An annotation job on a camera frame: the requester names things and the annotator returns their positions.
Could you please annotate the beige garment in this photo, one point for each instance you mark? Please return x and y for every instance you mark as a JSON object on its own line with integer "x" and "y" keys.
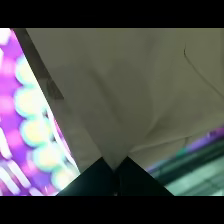
{"x": 133, "y": 93}

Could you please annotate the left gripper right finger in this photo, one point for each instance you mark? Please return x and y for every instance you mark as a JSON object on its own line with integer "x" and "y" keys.
{"x": 140, "y": 181}

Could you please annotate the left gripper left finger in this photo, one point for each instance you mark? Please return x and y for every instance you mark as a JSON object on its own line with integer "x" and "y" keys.
{"x": 95, "y": 181}

